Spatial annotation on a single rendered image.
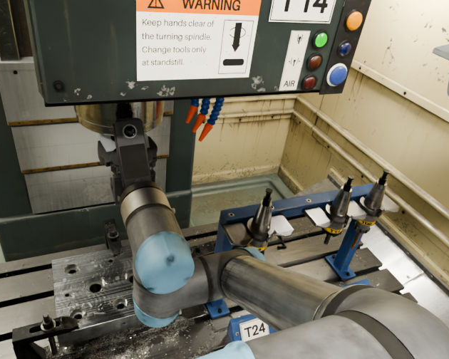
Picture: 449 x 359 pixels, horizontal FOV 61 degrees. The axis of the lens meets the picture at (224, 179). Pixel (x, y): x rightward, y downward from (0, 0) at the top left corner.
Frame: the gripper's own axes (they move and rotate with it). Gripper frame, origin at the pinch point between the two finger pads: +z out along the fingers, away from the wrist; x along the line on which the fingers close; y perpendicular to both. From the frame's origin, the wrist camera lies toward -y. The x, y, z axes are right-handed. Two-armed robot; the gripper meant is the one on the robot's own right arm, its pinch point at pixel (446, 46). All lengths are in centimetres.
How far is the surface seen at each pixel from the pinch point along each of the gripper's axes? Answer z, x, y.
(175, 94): 26.0, -21.5, 10.0
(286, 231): 16, 8, 47
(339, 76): 12.2, 0.1, 7.8
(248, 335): 15, -2, 76
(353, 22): 12.5, -0.1, 0.0
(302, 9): 17.4, -7.2, -1.2
